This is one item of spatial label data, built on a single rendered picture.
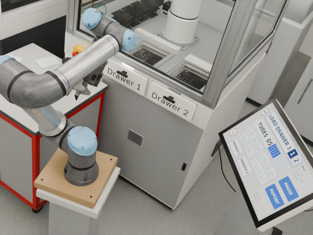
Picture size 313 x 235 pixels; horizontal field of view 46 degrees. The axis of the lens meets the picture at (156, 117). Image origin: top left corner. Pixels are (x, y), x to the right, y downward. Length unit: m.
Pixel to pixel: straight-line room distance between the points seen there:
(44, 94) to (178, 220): 1.66
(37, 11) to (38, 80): 1.49
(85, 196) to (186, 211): 1.20
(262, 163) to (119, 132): 1.12
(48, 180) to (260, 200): 0.88
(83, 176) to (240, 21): 0.95
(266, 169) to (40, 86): 0.93
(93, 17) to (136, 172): 1.39
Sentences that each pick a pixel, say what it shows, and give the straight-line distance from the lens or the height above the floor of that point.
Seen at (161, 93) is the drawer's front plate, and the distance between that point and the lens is 2.06.
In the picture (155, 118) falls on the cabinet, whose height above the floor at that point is 0.70.
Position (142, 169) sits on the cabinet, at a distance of 2.50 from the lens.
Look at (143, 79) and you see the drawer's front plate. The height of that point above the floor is 0.92.
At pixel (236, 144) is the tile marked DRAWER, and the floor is 1.01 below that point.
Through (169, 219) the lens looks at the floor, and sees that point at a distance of 2.60.
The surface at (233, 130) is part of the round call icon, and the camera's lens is 1.76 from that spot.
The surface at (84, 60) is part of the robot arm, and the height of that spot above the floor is 1.41.
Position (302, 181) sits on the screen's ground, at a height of 1.14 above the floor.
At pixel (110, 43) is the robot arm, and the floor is 1.43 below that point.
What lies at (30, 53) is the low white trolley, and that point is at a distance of 2.49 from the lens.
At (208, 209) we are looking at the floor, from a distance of 2.75.
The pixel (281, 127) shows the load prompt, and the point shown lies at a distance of 1.66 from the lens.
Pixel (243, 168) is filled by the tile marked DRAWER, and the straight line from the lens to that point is 1.63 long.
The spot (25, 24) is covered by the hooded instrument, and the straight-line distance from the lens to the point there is 2.61.
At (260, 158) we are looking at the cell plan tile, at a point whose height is 1.06.
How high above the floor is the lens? 2.08
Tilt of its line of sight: 39 degrees down
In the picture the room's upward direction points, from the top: 15 degrees clockwise
